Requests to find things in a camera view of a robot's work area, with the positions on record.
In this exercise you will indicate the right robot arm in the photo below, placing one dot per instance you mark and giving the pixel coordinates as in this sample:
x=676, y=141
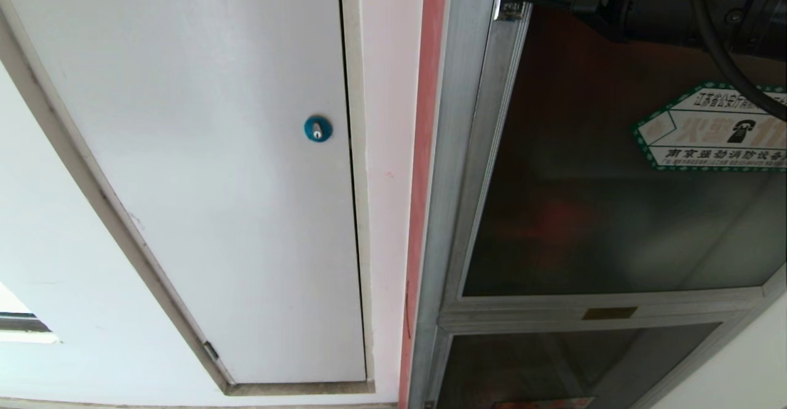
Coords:
x=664, y=3

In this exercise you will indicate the glass fire cabinet door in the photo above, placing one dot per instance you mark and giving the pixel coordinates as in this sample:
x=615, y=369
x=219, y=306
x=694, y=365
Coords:
x=452, y=150

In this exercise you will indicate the red cabinet edge strip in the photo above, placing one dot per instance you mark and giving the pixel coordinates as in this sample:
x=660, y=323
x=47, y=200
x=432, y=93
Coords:
x=424, y=150

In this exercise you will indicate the large dark glass cabinet door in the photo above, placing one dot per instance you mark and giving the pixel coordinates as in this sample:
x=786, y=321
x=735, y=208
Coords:
x=584, y=212

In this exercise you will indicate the blue round door lock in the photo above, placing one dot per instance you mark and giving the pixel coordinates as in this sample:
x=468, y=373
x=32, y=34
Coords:
x=318, y=128

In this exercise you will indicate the white access panel door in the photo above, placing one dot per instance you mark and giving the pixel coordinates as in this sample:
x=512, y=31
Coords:
x=363, y=212

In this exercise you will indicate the small dark glass cabinet door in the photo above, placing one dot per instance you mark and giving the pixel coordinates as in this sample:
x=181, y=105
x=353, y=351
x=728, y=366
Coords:
x=553, y=366

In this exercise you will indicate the white flush access door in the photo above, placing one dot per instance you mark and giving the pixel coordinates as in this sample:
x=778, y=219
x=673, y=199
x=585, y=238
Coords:
x=197, y=150

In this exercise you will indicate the small dark door hinge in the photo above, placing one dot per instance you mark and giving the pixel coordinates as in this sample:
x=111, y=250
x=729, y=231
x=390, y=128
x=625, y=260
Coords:
x=211, y=351

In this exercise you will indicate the green and white sticker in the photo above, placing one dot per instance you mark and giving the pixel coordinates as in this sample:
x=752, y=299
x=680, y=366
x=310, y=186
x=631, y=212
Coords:
x=695, y=132

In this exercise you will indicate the small brass plate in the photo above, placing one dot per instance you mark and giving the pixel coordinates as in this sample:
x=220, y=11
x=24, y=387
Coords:
x=609, y=313

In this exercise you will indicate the window frame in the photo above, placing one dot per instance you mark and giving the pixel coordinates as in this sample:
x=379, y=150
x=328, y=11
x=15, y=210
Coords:
x=24, y=326

